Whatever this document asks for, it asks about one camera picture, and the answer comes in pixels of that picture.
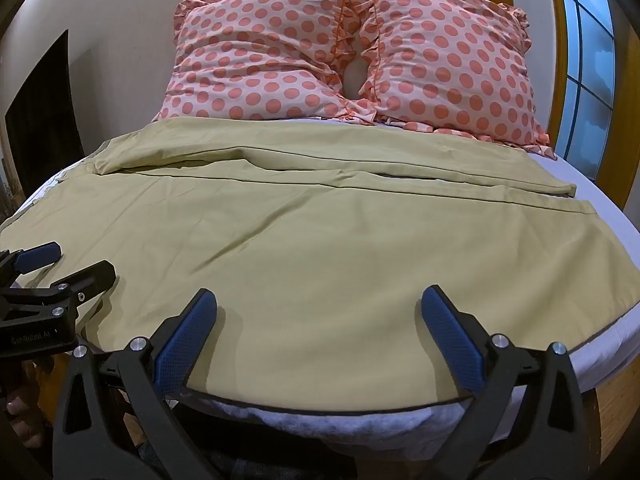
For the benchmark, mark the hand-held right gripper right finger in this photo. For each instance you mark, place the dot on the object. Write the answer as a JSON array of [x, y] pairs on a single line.
[[452, 340]]

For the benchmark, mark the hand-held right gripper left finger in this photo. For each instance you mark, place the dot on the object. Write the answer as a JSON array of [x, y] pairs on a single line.
[[187, 340]]

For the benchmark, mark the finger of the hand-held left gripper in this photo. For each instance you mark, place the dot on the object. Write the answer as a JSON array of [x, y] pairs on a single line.
[[85, 280], [37, 256]]

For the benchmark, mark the yellow-green bed sheet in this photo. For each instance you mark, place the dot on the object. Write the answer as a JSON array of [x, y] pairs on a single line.
[[320, 250]]

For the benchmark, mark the person's left hand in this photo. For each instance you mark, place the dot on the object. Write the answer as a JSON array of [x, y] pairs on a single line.
[[21, 417]]

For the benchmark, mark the round bed with white sheet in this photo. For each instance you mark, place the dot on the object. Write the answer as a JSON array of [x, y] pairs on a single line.
[[590, 340]]

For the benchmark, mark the pink polka dot ruffled pillow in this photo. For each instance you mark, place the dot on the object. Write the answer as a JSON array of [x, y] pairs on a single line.
[[260, 55], [450, 60]]

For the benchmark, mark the blue glass window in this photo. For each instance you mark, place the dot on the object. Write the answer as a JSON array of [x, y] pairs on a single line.
[[592, 75]]

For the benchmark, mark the dark wall panel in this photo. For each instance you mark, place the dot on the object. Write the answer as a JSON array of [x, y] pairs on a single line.
[[47, 105]]

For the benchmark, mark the wooden window frame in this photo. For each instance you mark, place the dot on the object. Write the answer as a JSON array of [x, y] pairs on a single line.
[[537, 60]]

